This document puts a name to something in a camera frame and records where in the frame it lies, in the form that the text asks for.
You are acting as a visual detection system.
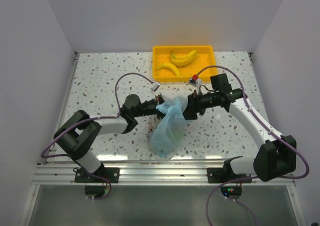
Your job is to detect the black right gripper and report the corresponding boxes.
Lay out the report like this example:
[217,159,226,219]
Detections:
[180,89,220,121]

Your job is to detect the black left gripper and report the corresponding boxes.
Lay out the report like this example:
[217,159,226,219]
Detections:
[133,94,181,120]

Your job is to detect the light blue plastic bag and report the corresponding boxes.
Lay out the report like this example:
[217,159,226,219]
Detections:
[147,96,188,158]

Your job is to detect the yellow plastic tray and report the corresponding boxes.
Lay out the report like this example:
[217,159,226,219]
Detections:
[152,45,216,83]

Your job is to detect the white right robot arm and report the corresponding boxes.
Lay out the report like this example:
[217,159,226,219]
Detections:
[183,73,297,183]

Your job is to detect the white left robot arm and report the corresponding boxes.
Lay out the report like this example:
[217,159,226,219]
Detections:
[53,94,164,183]

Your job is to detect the single yellow fake banana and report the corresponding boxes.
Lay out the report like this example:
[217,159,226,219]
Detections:
[157,62,181,76]

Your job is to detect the yellow fake banana bunch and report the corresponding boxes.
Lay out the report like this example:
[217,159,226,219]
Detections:
[171,50,198,67]

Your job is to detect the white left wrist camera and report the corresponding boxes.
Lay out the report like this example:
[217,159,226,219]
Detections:
[150,81,161,93]

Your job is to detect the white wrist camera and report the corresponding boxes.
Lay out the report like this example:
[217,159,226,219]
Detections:
[187,74,202,95]
[150,81,161,93]

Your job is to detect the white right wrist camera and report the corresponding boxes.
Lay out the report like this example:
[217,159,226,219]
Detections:
[187,74,202,95]

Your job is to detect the black right base bracket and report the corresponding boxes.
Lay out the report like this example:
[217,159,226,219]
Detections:
[206,156,252,184]

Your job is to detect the black base bracket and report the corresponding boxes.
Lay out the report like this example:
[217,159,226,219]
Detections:
[73,167,120,184]
[206,156,252,184]

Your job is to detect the black left base bracket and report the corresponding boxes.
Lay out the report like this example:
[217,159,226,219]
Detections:
[73,167,120,184]

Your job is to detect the aluminium mounting rail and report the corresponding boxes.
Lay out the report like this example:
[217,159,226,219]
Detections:
[32,159,295,187]

